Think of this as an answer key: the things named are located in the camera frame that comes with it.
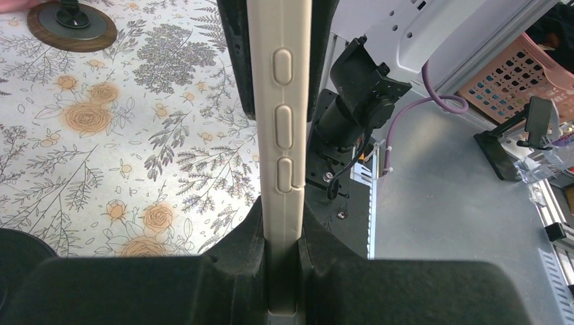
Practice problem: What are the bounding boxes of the black phone stand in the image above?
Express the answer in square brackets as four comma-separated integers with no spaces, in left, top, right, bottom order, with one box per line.
[1,228,58,313]

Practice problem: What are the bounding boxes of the pink perforated plastic basket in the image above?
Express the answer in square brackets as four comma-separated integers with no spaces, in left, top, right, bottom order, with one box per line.
[458,32,573,124]

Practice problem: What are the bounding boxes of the floral patterned table mat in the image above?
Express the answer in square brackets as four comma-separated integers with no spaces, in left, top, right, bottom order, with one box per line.
[1,1,260,257]

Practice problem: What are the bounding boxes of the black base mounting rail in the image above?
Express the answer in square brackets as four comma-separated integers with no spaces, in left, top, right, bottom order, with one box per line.
[305,89,373,259]

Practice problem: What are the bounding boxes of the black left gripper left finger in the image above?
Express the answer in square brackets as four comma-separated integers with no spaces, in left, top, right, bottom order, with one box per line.
[1,200,267,324]

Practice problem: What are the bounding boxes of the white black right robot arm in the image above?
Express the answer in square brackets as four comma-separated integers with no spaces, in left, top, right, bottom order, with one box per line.
[217,1,553,150]

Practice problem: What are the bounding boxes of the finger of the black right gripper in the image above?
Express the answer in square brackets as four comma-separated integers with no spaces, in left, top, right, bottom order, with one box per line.
[307,0,339,122]
[217,0,256,121]

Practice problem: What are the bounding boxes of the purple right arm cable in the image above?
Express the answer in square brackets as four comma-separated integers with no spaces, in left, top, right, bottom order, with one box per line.
[381,58,470,177]

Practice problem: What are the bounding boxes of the white slotted cable duct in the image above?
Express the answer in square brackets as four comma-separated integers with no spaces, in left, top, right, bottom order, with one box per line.
[351,139,386,259]

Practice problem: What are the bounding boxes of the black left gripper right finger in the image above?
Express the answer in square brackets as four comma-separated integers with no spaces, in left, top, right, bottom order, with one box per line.
[299,207,531,324]

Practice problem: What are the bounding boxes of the phone with beige case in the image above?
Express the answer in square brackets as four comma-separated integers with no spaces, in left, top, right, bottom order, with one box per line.
[246,0,312,316]

